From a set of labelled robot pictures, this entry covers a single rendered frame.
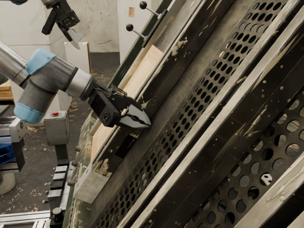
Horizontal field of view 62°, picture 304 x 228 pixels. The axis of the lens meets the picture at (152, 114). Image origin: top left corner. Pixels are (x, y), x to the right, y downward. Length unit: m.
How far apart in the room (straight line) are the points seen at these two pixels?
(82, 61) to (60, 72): 5.41
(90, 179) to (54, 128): 0.73
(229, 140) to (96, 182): 0.60
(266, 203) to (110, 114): 0.44
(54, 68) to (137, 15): 4.12
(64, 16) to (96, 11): 8.00
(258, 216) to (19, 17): 3.34
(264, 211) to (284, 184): 0.03
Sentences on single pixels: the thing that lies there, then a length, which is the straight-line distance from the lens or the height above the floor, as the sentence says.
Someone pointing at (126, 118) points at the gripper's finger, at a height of 1.23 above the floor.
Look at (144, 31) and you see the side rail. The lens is 1.47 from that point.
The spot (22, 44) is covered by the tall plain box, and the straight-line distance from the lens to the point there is 3.49.
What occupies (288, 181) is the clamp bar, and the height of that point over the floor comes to 1.38.
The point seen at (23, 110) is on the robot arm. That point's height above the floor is 1.28.
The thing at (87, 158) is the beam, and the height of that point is 0.90.
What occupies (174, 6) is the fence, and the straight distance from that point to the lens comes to 1.25.
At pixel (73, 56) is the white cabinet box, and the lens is 6.10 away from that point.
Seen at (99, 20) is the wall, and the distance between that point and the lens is 9.17.
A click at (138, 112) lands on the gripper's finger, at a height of 1.25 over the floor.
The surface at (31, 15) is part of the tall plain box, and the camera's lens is 3.41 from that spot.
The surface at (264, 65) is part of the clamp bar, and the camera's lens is 0.38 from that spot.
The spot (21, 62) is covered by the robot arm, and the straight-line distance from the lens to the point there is 0.84.
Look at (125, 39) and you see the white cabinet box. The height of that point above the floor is 0.96.
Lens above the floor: 1.53
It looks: 23 degrees down
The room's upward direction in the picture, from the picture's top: straight up
